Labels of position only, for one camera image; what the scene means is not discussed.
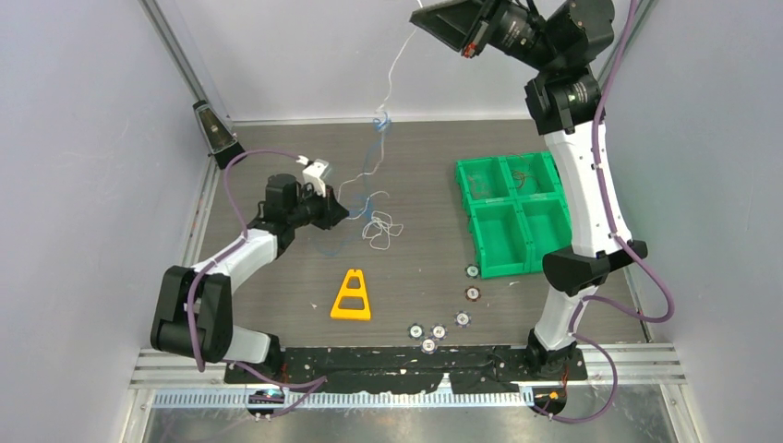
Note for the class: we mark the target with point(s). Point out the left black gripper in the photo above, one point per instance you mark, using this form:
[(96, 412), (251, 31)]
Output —
[(331, 212)]

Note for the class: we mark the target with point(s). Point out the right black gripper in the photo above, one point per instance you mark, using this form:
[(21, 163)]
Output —
[(462, 25)]

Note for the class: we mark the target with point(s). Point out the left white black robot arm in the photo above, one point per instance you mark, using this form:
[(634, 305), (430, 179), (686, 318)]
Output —
[(194, 315)]

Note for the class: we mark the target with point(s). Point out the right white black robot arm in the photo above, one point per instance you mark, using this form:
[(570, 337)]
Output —
[(563, 99)]

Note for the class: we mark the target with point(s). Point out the yellow triangular plastic piece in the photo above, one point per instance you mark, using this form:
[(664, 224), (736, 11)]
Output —
[(352, 289)]

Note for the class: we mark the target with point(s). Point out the black corner-mounted lamp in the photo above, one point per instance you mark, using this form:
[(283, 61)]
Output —
[(224, 145)]

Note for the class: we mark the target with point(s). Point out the blue poker chip middle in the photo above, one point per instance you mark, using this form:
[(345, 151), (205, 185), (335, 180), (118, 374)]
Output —
[(439, 332)]

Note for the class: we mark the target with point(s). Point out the brown poker chip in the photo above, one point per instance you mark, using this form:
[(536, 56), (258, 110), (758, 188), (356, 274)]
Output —
[(472, 294)]

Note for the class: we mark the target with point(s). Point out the blue poker chip bottom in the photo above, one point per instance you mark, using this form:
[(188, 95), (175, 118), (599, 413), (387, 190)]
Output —
[(429, 346)]

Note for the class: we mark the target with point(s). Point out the blue poker chip right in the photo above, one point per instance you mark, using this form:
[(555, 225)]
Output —
[(462, 319)]

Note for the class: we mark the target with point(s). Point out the green six-compartment bin tray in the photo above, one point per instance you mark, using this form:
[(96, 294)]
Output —
[(516, 211)]

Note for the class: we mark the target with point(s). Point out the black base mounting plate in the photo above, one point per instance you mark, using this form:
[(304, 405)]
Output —
[(406, 370)]

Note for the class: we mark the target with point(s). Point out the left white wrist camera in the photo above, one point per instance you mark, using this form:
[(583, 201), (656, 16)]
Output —
[(314, 173)]

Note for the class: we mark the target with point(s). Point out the aluminium front rail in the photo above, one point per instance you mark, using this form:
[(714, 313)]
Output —
[(180, 384)]

